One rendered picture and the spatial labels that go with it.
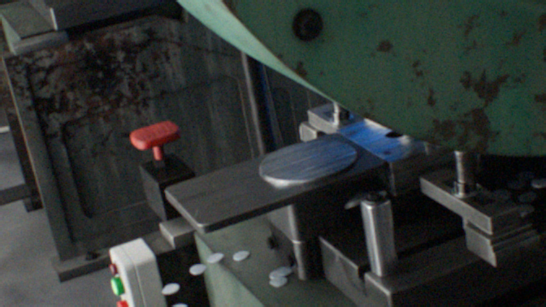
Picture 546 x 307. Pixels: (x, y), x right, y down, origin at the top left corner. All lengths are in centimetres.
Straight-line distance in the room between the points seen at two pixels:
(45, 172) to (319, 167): 164
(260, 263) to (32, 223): 198
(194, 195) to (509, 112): 55
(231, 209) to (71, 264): 172
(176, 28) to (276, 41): 211
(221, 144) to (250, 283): 165
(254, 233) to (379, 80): 72
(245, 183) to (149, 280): 29
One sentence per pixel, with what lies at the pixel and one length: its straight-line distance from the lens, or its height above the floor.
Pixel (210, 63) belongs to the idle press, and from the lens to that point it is 290.
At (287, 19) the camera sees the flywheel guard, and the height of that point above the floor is 111.
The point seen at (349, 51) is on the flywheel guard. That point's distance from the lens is 77.
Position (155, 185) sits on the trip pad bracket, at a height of 70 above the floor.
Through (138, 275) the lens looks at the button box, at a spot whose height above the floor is 60.
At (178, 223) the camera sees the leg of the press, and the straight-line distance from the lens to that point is 156.
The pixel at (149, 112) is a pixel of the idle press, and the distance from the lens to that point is 289.
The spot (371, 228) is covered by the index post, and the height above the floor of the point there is 77.
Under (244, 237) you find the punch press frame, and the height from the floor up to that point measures 65.
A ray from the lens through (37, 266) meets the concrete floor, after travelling 305.
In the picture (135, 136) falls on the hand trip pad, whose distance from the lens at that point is 159.
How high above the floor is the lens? 130
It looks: 22 degrees down
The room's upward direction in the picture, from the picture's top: 10 degrees counter-clockwise
